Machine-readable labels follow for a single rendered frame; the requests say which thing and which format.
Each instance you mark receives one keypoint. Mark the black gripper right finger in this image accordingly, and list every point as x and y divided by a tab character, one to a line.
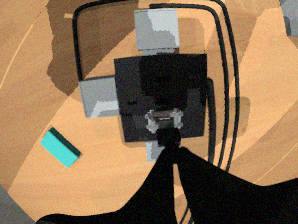
216	197

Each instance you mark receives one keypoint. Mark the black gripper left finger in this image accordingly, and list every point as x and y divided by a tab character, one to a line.
153	203

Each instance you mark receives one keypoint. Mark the cyan rectangular block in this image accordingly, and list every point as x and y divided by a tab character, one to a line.
60	147

